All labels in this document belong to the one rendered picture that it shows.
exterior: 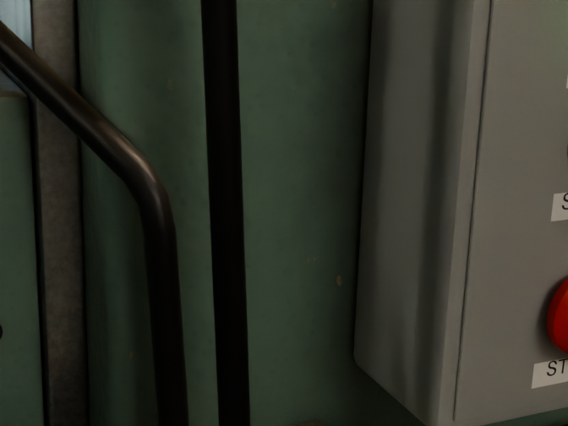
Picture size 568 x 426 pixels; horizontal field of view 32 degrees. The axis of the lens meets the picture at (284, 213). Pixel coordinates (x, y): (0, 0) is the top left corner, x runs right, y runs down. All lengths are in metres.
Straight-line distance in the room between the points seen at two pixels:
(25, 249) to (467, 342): 0.16
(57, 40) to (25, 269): 0.08
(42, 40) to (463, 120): 0.14
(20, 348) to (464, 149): 0.18
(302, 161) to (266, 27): 0.05
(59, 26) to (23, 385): 0.13
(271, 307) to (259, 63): 0.09
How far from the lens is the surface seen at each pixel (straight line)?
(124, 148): 0.30
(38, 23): 0.34
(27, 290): 0.36
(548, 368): 0.34
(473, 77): 0.29
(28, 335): 0.37
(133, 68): 0.31
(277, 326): 0.35
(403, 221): 0.32
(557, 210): 0.32
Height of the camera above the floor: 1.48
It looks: 17 degrees down
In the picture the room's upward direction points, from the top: 2 degrees clockwise
